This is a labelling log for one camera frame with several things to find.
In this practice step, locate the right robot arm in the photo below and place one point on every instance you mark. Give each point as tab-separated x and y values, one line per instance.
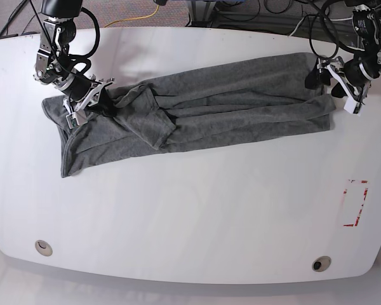
56	65

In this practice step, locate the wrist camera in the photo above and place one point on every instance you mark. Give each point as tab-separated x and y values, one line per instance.
353	107
76	119

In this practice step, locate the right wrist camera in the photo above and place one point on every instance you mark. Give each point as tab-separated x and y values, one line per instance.
76	119

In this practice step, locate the grey t-shirt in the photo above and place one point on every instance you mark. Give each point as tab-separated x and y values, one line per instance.
224	105

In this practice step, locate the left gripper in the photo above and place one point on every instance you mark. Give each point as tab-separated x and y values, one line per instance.
353	77

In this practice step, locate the red tape rectangle marking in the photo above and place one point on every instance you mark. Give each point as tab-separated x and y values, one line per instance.
354	198

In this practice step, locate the left table cable grommet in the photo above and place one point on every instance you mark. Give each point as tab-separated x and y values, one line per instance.
43	248

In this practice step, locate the table cable grommet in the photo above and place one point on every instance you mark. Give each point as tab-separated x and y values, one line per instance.
321	264
43	248

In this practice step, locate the aluminium frame stand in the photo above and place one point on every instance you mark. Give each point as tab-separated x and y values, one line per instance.
200	12

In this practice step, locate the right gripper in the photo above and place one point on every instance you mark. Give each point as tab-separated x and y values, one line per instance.
87	94

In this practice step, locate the right table cable grommet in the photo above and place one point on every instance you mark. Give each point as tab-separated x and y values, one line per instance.
321	264

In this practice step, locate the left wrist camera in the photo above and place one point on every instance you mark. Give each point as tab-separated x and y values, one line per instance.
353	107

